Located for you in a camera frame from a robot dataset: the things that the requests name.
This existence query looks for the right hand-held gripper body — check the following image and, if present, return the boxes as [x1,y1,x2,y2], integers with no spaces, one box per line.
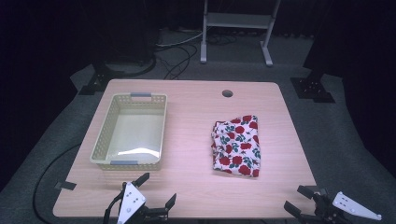
[302,189,383,224]

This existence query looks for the thick black coiled cable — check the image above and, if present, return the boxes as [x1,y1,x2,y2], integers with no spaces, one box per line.
[105,53,157,78]

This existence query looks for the thin black floor cables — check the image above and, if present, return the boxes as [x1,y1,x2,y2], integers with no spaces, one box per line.
[157,42,200,80]

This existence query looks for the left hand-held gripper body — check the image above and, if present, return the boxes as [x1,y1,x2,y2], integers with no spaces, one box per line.
[116,181,169,224]

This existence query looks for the red floral cloth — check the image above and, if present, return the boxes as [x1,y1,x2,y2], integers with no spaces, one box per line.
[211,114,262,178]

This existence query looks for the white metal stand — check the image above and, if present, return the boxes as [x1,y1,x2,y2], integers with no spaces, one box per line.
[200,0,281,67]

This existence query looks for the cream plastic perforated basket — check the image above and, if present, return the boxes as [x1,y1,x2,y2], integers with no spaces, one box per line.
[89,91,168,172]

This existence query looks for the white floor cable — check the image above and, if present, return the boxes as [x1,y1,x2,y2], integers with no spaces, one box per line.
[155,32,204,49]

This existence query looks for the left hand-held gripper black cable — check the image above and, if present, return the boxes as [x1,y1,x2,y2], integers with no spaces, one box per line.
[103,189,126,224]

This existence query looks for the thick black floor cable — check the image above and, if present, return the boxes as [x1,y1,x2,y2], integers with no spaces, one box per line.
[32,142,82,224]

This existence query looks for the black tape piece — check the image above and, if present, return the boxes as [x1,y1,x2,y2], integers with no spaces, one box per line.
[53,180,78,191]
[306,185,328,196]

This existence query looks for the black stand base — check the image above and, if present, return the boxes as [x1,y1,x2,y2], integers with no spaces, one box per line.
[290,68,337,105]
[78,61,126,96]

